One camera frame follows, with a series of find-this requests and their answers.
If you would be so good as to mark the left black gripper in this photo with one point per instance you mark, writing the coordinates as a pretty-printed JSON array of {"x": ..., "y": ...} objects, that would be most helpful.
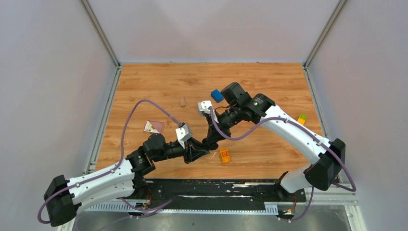
[{"x": 197, "y": 151}]

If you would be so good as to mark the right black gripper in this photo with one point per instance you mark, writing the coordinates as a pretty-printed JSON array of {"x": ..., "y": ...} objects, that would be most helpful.
[{"x": 213, "y": 134}]

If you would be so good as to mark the black earbud charging case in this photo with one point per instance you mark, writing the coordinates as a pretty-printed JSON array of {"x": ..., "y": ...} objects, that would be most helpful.
[{"x": 210, "y": 146}]

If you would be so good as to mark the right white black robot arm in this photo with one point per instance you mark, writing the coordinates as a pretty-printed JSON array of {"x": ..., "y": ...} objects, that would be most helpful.
[{"x": 325, "y": 157}]

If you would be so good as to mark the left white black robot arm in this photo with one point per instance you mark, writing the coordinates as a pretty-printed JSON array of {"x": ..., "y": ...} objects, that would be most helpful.
[{"x": 65, "y": 198}]

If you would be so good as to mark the orange toy brick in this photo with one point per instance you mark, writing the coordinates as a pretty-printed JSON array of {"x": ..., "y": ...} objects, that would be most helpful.
[{"x": 225, "y": 156}]

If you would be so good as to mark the blue toy block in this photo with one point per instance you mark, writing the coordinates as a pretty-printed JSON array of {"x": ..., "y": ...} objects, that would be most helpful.
[{"x": 217, "y": 96}]

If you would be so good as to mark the pink card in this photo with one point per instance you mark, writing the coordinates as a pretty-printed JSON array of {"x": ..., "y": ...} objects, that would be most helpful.
[{"x": 154, "y": 127}]

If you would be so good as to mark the green orange small block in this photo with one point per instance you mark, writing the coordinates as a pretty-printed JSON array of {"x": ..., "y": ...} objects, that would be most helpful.
[{"x": 302, "y": 119}]

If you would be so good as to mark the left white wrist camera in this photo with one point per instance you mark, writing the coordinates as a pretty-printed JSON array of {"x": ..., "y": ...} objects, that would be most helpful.
[{"x": 183, "y": 135}]

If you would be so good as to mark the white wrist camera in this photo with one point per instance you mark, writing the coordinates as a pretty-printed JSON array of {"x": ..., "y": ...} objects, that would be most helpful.
[
  {"x": 206, "y": 110},
  {"x": 183, "y": 135}
]

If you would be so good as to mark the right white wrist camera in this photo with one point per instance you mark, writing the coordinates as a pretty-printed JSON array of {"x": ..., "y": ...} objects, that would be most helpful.
[{"x": 206, "y": 110}]

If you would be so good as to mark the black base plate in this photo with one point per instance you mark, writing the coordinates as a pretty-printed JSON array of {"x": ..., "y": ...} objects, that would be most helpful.
[{"x": 212, "y": 194}]

